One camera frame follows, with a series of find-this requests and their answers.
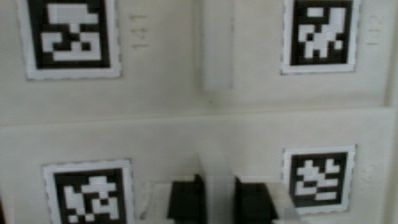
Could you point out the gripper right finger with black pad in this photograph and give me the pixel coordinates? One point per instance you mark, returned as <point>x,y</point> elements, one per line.
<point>254,209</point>

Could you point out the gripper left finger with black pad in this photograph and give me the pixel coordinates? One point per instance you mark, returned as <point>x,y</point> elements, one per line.
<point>186,203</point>

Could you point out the white door panel with knob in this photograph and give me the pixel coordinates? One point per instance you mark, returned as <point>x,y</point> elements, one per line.
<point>158,88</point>

